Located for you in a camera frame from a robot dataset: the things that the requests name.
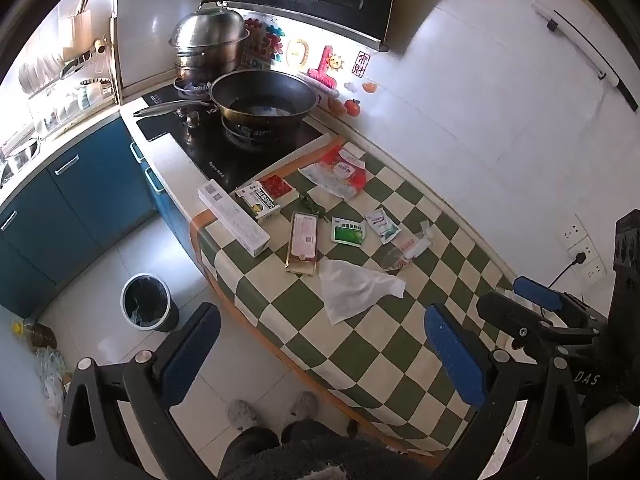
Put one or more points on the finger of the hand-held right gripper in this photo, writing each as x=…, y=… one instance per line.
x=540, y=294
x=510, y=312

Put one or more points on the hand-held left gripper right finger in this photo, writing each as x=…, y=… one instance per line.
x=452, y=360

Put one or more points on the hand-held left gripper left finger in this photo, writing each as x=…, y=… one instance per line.
x=195, y=355

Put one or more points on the black trash bin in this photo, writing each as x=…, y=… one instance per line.
x=150, y=305

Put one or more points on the long white box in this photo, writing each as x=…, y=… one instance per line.
x=235, y=220

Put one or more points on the green white medicine box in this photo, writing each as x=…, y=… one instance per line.
x=257, y=202

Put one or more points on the small red box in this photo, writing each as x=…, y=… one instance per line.
x=277, y=185

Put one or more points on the red white plastic bag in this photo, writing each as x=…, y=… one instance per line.
x=337, y=170

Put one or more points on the person's right forearm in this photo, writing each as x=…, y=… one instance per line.
x=612, y=427

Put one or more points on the green checkered tablecloth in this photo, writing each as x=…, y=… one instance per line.
x=380, y=340

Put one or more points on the grey fuzzy slipper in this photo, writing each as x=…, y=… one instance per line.
x=302, y=404
x=243, y=414

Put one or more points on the torn clear wrapper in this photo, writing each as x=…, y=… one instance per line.
x=410, y=247

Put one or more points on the white tissue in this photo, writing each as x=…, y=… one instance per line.
x=350, y=287

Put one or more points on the clear plastic bags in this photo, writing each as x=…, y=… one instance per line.
x=50, y=380

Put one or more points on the small white sachet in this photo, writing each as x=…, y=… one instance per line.
x=382, y=225

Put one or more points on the red gold flat box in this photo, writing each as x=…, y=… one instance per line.
x=303, y=242

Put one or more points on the blue stove cabinet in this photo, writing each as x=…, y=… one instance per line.
x=167, y=200

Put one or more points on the yellow cap oil bottle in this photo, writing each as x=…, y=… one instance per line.
x=32, y=334

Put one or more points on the green sachet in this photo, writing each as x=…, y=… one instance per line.
x=348, y=232

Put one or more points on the green plastic scrap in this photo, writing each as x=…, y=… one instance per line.
x=312, y=205

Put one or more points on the blue kitchen cabinets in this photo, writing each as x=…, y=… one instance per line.
x=75, y=195

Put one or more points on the black gas stove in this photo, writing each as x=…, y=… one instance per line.
x=225, y=152

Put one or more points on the tomato shaped magnet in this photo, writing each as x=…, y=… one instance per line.
x=353, y=107

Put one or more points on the black frying pan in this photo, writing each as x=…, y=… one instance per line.
x=262, y=97

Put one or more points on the brown round magnet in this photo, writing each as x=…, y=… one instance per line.
x=337, y=106

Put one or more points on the red seal paper sticker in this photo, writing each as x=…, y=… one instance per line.
x=364, y=63

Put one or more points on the dish rack with dishes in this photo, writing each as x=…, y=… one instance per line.
x=60, y=85

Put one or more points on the steel steamer pot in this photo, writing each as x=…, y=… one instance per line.
x=210, y=40

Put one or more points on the colourful snowflake magnets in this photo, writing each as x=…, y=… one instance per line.
x=262, y=42

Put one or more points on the white wall socket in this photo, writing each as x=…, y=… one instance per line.
x=575, y=232
x=592, y=262

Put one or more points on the white black wall rail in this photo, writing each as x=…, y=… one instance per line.
x=585, y=45

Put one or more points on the orange wall sticker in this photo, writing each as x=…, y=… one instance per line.
x=370, y=88

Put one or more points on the pink wall decoration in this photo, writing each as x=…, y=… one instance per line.
x=324, y=67

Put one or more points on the yellow frame magnet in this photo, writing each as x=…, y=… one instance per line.
x=296, y=53

